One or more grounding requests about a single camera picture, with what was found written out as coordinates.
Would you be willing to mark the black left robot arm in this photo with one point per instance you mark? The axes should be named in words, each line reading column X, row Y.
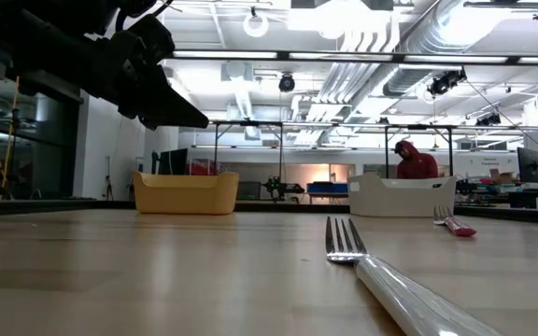
column 40, row 42

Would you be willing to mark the black computer monitor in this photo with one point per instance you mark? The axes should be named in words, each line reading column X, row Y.
column 173, row 162
column 528, row 164

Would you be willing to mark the yellow plastic bin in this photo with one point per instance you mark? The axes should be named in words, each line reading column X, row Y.
column 185, row 193

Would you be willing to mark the long ceiling light bar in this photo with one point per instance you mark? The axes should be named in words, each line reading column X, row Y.
column 227, row 54

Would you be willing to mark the small robot with green lights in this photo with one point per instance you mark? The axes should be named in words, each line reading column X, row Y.
column 278, row 187

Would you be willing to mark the blue storage bin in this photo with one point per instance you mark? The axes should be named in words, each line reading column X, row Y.
column 329, row 187

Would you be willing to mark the white plastic bin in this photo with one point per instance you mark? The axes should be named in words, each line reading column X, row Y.
column 400, row 198

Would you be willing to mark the person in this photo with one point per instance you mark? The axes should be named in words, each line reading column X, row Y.
column 416, row 165

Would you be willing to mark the black ceiling track light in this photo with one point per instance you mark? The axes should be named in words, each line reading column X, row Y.
column 488, row 120
column 446, row 81

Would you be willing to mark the cardboard box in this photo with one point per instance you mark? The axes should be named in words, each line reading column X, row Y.
column 500, row 176

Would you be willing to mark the background work desk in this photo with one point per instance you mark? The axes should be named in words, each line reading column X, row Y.
column 507, row 196

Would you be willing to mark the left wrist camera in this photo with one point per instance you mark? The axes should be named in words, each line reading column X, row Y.
column 152, row 37

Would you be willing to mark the black round ceiling camera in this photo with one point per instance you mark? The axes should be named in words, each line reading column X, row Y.
column 287, row 83

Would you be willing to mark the black aluminium table frame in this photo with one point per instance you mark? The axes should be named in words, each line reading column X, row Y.
column 255, row 206

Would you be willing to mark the silver ventilation duct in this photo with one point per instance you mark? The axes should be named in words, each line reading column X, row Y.
column 404, row 81

